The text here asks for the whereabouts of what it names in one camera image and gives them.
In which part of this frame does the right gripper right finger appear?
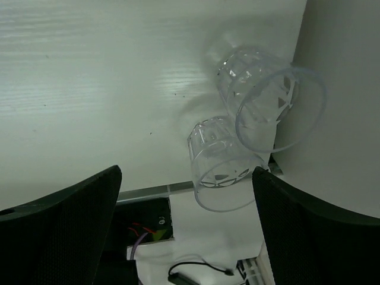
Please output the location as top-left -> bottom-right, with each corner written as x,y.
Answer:
252,167 -> 379,284

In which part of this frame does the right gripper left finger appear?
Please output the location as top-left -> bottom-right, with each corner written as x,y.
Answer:
1,166 -> 122,284

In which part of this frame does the black cable loop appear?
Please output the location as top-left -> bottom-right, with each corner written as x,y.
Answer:
167,261 -> 235,285

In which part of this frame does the clear plastic cup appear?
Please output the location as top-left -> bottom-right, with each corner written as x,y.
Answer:
216,46 -> 327,153
187,116 -> 268,213

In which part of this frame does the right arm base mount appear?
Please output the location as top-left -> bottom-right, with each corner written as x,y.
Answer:
94,198 -> 173,284

